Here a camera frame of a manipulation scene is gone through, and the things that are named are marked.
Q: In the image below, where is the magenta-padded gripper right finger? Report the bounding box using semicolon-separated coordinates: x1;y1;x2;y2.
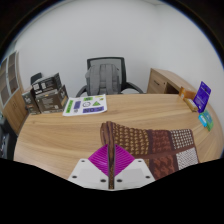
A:
114;143;157;191

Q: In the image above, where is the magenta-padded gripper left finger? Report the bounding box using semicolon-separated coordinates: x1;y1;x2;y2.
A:
67;143;110;191

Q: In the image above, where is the brown patchwork patterned towel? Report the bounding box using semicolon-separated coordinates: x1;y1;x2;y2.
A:
99;120;201;191

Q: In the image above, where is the green purple printed paper sheet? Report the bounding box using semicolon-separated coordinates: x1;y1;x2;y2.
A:
62;93;109;118

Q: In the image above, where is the large brown cardboard box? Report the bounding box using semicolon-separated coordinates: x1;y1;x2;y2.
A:
34;84;70;115

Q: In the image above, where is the blue packet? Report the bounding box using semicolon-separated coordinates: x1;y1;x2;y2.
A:
198;113;208;128

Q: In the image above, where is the black leather armchair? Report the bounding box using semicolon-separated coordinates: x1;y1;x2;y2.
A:
0;123;16;160

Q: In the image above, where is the small yellow box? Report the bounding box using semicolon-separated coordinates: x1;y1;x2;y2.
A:
184;97;199;113

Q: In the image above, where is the green packet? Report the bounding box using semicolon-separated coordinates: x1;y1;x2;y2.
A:
206;119;215;132

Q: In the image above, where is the teal packet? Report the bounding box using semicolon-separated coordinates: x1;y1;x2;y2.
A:
201;109;214;126

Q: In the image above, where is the wooden side desk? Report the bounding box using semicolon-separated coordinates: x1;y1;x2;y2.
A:
146;68;198;101

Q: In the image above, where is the grey backpack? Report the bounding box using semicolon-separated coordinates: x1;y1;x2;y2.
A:
84;63;122;96

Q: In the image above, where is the orange box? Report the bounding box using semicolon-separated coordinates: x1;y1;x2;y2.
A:
178;86;198;101

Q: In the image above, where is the black printed cardboard box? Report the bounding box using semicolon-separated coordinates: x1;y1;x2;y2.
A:
31;72;63;98

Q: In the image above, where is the purple standing card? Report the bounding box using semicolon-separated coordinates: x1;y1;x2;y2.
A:
193;80;212;114

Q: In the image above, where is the wooden cabinet with glass doors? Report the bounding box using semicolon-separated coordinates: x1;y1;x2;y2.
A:
0;49;29;136

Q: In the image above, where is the small black visitor chair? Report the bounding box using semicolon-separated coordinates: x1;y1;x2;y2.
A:
29;72;44;86

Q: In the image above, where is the black mesh office chair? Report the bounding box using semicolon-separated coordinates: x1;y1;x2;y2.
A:
75;56;145;98

